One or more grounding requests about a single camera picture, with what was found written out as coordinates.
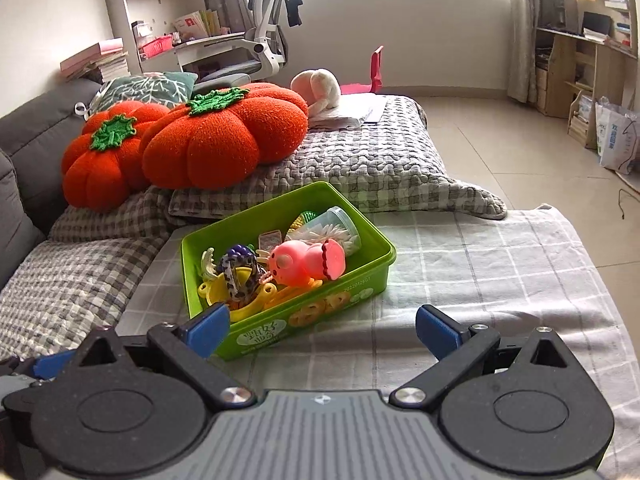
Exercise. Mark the black laptop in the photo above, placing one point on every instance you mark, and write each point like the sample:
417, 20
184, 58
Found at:
597, 26

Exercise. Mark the pink rubber toy figure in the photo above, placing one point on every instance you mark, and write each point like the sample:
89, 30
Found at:
300, 260

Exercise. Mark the small tan box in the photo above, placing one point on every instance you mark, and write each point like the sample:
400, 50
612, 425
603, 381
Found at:
270, 239

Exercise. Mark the white office chair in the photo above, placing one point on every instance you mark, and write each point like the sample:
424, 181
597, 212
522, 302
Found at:
267, 35

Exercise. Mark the orange toy cup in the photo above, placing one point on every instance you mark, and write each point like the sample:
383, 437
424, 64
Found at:
242, 311

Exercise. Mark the grey grid cloth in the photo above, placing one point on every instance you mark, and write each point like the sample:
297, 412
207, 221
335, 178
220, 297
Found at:
475, 270

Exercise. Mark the stack of books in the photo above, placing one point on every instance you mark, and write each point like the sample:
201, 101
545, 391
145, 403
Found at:
95, 60

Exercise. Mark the yellow toy corn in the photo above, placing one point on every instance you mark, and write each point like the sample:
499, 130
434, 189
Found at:
300, 221

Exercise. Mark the wooden shelf unit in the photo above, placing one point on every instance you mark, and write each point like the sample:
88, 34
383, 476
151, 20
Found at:
560, 70

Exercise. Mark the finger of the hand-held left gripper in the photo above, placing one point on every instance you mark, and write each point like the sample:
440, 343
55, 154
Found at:
52, 364

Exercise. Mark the green leaf print pillow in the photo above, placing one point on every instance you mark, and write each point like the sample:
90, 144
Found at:
150, 90

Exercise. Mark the pink and white plush toy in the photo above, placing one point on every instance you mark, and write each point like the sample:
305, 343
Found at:
317, 90

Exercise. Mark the white papers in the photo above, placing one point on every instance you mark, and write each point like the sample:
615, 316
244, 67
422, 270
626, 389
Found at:
360, 110

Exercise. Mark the red plastic chair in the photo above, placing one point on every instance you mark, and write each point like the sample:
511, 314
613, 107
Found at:
375, 70

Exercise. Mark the grey checkered quilt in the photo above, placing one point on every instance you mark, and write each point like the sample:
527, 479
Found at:
375, 160

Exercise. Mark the purple toy grapes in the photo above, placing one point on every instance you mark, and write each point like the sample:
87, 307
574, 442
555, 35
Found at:
240, 251

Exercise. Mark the white paper bag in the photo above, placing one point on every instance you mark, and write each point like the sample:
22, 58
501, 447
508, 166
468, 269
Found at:
617, 140

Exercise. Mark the small orange pumpkin cushion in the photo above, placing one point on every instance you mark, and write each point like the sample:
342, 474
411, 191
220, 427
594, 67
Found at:
100, 170

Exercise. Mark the grey sofa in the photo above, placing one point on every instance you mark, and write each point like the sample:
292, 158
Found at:
35, 135

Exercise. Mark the green plastic box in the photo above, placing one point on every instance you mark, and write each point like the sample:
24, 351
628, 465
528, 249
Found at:
360, 280

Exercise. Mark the beige curtain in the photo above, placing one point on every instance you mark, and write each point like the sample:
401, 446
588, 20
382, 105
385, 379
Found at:
527, 30

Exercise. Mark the white desk with shelf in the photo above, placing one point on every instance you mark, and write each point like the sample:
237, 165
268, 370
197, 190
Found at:
200, 52

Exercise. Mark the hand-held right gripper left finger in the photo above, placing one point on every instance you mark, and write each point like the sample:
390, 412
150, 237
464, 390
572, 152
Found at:
205, 332

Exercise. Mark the red plastic basket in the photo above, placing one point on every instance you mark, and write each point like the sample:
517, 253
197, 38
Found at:
157, 48

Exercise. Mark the clear cotton swab jar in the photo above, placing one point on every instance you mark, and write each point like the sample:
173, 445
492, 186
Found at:
335, 232

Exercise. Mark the tortoiseshell hair claw clip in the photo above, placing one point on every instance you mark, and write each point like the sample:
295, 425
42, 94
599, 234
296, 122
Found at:
235, 280

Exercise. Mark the large orange pumpkin cushion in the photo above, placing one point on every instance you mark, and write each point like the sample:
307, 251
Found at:
225, 135

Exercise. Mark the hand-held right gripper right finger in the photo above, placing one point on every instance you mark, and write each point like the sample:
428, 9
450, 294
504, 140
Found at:
440, 335

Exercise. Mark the row of upright booklets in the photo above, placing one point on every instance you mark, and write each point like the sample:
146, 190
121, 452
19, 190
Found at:
197, 24

